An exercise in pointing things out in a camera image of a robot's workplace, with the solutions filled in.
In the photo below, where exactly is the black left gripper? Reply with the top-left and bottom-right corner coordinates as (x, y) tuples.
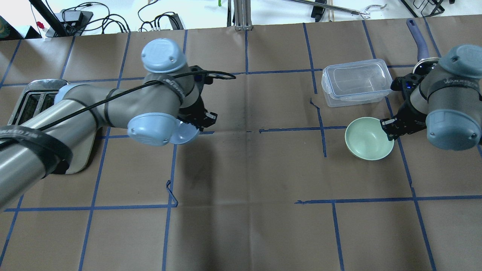
(178, 96), (218, 131)

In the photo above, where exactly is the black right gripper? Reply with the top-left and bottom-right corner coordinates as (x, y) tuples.
(380, 102), (427, 141)

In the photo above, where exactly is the blue bowl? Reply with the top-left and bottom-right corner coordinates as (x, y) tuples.
(169, 119), (200, 145)

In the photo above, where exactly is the green bowl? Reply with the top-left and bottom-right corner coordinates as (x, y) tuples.
(344, 117), (394, 161)

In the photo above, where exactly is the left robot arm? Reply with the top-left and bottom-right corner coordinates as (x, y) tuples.
(0, 38), (235, 211)

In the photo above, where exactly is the clear plastic lidded container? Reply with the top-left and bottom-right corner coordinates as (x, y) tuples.
(321, 59), (392, 108)

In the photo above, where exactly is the dark blue pot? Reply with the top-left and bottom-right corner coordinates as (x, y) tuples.
(406, 18), (439, 76)

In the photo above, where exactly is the black monitor stand base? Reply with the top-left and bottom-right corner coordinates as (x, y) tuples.
(55, 10), (93, 36)

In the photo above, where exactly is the black power adapter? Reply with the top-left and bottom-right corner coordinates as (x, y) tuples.
(58, 10), (83, 27)

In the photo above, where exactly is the cream chrome toaster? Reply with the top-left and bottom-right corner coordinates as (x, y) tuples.
(8, 79), (97, 174)

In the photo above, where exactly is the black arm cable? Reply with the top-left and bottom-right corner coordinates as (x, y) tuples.
(38, 71), (236, 132)

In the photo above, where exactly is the aluminium frame post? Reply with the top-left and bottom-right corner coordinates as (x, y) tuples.
(227, 0), (253, 31)

